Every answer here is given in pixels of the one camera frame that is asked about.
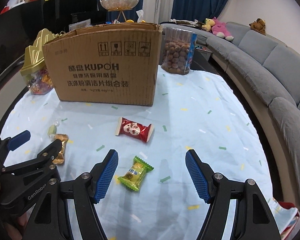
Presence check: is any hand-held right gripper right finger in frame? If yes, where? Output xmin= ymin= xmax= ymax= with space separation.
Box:
xmin=185 ymin=149 xmax=278 ymax=240

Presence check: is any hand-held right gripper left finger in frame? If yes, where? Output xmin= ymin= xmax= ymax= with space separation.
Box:
xmin=24 ymin=149 xmax=119 ymax=240

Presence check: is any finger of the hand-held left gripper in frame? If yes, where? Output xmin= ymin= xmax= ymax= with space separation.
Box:
xmin=0 ymin=130 xmax=31 ymax=167
xmin=1 ymin=138 xmax=63 ymax=173

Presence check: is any gold snack packet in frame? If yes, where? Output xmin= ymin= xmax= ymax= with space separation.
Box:
xmin=51 ymin=134 xmax=69 ymax=165

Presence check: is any pale green candy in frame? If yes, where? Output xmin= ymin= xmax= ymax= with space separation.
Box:
xmin=47 ymin=121 xmax=60 ymax=138

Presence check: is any green snack packet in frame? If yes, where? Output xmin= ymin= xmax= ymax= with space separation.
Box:
xmin=117 ymin=156 xmax=154 ymax=192

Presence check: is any dark red snack packet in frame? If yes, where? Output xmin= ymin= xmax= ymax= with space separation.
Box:
xmin=115 ymin=117 xmax=155 ymax=143

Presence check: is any brown cardboard box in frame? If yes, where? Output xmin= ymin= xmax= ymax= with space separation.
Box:
xmin=42 ymin=22 xmax=163 ymax=106

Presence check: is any light blue tablecloth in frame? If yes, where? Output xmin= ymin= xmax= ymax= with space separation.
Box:
xmin=0 ymin=65 xmax=282 ymax=240

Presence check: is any gold lid candy jar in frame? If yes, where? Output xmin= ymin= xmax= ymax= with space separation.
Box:
xmin=20 ymin=29 xmax=62 ymax=95

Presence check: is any striped colourful cloth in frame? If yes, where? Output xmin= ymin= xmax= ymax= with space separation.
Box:
xmin=271 ymin=200 xmax=300 ymax=240

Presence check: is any black curved television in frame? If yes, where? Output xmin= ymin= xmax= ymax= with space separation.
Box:
xmin=0 ymin=1 xmax=47 ymax=80

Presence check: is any grey toy bin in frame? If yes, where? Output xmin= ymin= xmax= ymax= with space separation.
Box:
xmin=194 ymin=45 xmax=213 ymax=60

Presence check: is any clear jar of brown balls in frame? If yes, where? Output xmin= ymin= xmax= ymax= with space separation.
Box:
xmin=161 ymin=27 xmax=197 ymax=75

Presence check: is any black upright piano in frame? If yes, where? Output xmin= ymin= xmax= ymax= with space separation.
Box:
xmin=44 ymin=0 xmax=108 ymax=34

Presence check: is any grey sectional sofa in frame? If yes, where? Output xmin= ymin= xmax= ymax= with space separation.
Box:
xmin=158 ymin=21 xmax=300 ymax=208

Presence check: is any pink plush toy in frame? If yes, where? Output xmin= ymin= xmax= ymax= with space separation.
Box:
xmin=211 ymin=17 xmax=234 ymax=41

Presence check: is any yellow plush toy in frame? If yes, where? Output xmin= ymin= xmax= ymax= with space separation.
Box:
xmin=202 ymin=18 xmax=214 ymax=31

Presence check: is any dark cloth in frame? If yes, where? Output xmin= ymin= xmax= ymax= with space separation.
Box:
xmin=169 ymin=19 xmax=205 ymax=27

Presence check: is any brown plush toy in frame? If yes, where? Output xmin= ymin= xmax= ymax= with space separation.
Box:
xmin=249 ymin=18 xmax=267 ymax=36

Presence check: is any white tiered snack dish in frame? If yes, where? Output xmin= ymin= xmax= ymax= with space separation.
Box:
xmin=100 ymin=0 xmax=140 ymax=23

